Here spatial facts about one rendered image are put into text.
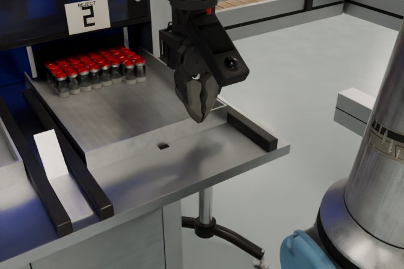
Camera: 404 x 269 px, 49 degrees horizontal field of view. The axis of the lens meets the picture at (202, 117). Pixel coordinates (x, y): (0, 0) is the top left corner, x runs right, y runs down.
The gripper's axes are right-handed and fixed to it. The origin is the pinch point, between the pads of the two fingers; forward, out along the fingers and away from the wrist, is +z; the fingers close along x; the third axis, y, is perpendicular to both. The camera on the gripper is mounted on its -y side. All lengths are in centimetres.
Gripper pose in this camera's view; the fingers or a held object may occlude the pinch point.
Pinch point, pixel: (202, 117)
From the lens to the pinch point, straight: 74.0
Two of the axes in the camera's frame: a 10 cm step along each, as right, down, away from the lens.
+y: -5.4, -4.2, 7.2
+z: 0.0, 8.6, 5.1
